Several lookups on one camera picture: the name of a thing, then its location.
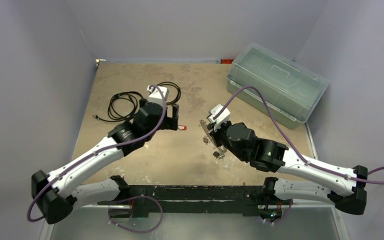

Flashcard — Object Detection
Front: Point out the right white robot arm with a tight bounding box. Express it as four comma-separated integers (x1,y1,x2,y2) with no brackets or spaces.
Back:
203,121,368,216

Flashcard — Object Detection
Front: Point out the small coiled black cable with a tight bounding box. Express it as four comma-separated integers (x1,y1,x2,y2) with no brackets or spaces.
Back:
157,81,182,107

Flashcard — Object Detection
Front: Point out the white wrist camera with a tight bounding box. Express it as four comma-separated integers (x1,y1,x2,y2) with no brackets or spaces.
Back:
147,85,170,106
207,104,231,132

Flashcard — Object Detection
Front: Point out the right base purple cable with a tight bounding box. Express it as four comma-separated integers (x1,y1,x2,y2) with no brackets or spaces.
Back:
262,200,296,226

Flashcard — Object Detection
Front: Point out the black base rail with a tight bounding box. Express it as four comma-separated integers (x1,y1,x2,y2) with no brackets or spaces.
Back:
125,184,281,218

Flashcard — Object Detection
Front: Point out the clear lidded storage bin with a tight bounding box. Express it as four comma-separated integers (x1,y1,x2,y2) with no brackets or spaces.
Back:
227,43,330,130

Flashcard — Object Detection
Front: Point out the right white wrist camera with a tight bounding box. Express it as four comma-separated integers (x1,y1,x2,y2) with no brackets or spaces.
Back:
207,104,231,132

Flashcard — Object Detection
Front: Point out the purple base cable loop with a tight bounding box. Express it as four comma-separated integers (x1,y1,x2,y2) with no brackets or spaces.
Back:
107,194,165,234

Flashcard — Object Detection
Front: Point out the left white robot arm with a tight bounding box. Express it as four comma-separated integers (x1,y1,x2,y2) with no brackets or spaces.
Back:
26,98,179,224

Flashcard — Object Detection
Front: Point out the red orange clamp tool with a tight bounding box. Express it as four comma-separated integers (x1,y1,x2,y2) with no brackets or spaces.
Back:
215,59,234,64

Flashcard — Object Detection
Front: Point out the large tangled black cable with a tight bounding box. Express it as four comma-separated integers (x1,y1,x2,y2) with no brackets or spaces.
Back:
93,91,146,123

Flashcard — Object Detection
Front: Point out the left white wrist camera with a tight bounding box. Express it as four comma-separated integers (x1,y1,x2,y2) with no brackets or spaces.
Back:
147,85,170,106

